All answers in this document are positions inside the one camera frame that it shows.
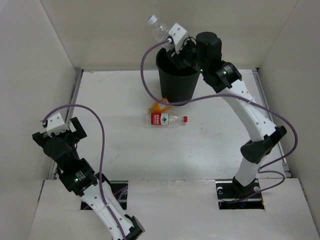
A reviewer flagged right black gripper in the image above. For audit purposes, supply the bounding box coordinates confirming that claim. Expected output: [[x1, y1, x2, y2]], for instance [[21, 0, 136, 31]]
[[165, 37, 207, 75]]

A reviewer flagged clear bottle white cap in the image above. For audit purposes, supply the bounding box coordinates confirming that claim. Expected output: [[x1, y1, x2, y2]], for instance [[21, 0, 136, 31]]
[[147, 15, 172, 44]]

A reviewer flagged red label clear bottle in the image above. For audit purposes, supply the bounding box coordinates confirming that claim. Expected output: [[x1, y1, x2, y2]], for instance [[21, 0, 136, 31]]
[[143, 112, 188, 127]]

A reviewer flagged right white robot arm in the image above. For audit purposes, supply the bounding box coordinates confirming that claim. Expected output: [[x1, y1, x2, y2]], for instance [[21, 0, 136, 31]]
[[167, 32, 287, 198]]

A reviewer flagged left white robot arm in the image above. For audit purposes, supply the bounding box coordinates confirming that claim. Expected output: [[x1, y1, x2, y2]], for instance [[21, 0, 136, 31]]
[[32, 113, 145, 240]]

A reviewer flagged black plastic waste bin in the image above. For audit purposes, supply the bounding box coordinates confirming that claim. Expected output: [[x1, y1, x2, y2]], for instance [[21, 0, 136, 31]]
[[155, 48, 200, 106]]

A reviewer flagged small orange juice bottle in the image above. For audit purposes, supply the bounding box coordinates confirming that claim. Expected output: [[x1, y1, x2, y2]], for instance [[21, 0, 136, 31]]
[[149, 98, 171, 113]]

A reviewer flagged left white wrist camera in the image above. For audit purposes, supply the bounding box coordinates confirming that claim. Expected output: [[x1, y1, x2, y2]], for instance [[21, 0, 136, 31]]
[[41, 112, 70, 138]]

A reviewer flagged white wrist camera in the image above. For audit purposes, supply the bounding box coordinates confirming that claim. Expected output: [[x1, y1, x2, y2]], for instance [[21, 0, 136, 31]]
[[167, 23, 189, 54], [41, 112, 70, 138]]

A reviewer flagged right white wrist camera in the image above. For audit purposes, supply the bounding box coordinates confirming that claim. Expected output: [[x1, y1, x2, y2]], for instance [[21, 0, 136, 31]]
[[167, 23, 189, 54]]

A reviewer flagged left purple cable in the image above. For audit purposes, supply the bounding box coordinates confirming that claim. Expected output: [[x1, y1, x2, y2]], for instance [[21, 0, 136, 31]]
[[41, 104, 130, 240]]

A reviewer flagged left aluminium frame rail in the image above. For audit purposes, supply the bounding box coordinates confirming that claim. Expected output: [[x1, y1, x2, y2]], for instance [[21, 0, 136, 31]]
[[48, 67, 84, 180]]

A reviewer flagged aluminium frame rail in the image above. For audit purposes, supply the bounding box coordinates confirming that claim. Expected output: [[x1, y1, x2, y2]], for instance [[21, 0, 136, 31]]
[[252, 67, 292, 178], [48, 67, 84, 180]]

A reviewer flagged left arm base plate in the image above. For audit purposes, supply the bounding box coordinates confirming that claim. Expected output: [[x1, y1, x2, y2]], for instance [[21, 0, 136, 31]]
[[110, 181, 129, 210]]

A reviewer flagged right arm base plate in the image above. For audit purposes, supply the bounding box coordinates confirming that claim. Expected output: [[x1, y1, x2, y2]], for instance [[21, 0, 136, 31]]
[[215, 178, 265, 210]]

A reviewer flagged right aluminium frame rail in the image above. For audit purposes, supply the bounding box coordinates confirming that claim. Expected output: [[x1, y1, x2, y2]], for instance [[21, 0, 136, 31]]
[[252, 67, 292, 178]]

